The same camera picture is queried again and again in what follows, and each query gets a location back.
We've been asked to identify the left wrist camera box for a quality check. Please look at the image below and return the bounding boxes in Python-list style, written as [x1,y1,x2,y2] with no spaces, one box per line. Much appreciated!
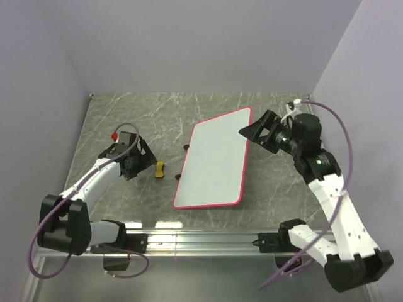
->
[115,131,137,154]

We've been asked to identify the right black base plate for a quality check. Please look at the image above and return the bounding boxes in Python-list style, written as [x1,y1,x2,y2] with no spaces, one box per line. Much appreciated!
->
[252,232,283,254]

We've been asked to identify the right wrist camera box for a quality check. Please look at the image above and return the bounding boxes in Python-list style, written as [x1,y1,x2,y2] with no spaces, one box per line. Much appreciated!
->
[292,113,322,153]

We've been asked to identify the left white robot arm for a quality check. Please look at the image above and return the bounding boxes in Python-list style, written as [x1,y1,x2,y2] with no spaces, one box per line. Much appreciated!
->
[37,131,157,255]

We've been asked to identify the aluminium front rail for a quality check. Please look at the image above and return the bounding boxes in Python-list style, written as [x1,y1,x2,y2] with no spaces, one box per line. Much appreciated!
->
[37,229,366,257]

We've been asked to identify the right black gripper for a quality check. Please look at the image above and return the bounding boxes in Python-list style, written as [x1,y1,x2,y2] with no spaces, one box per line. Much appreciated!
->
[239,109,302,157]

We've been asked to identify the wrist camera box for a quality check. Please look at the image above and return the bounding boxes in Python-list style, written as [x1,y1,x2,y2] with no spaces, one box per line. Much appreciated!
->
[292,113,322,153]
[115,131,137,154]

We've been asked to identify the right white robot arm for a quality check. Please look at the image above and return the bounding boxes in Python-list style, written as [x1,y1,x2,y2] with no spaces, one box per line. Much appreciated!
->
[239,110,394,293]

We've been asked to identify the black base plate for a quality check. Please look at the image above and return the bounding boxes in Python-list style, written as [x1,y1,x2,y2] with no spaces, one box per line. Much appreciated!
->
[252,232,283,254]
[90,233,148,254]

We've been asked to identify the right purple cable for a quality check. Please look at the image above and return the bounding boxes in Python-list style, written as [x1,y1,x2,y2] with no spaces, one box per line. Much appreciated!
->
[258,99,354,290]

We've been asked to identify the red framed whiteboard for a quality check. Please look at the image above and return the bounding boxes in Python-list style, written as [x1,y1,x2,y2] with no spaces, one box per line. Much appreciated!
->
[173,106,253,210]

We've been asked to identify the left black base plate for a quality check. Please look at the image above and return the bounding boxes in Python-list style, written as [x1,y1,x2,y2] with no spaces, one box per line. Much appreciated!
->
[90,233,148,254]

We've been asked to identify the yellow whiteboard eraser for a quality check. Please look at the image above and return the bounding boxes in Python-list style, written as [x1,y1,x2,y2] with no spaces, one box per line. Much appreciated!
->
[154,160,165,179]

